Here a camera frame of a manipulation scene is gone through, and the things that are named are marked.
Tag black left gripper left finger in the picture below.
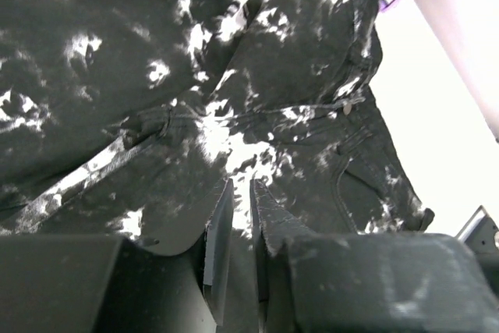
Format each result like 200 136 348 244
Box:
134 179 234 328

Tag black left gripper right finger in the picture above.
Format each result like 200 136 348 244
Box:
250 179 351 332

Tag black white patterned trousers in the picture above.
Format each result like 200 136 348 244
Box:
0 0 436 240

